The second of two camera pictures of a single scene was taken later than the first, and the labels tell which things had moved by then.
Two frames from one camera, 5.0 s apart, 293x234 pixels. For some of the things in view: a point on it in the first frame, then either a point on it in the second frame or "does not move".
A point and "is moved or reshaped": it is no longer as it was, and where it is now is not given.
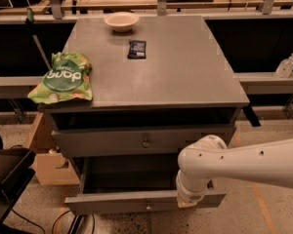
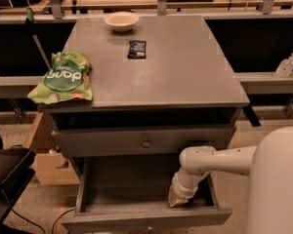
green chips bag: x=68 y=77 does not move
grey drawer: x=132 y=184 is moved or reshaped
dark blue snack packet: x=137 y=50 does not move
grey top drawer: x=168 y=139 does not move
